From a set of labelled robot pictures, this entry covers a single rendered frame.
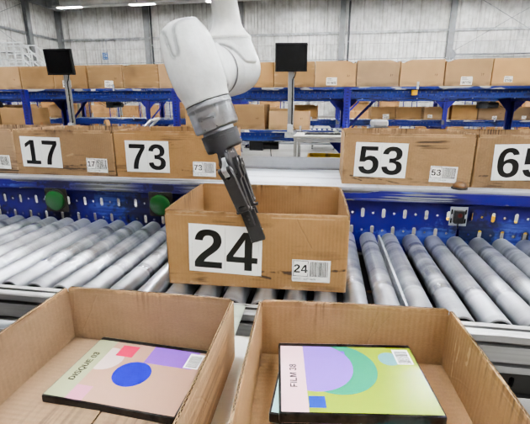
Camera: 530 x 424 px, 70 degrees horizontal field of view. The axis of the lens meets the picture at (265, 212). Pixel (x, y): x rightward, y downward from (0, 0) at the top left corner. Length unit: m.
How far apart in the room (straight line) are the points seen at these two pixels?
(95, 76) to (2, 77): 1.64
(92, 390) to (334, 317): 0.35
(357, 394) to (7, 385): 0.46
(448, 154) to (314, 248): 0.65
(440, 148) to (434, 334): 0.77
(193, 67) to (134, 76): 5.75
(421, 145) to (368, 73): 4.56
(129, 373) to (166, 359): 0.05
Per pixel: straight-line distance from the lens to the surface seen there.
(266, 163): 1.60
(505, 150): 1.36
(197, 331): 0.64
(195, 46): 0.75
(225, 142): 0.74
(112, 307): 0.68
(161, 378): 0.59
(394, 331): 0.63
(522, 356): 0.85
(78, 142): 1.52
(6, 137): 1.70
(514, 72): 6.27
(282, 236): 0.79
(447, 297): 0.90
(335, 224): 0.79
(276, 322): 0.61
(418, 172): 1.29
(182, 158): 1.35
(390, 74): 5.84
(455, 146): 1.31
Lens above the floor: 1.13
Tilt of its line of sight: 16 degrees down
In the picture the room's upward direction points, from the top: straight up
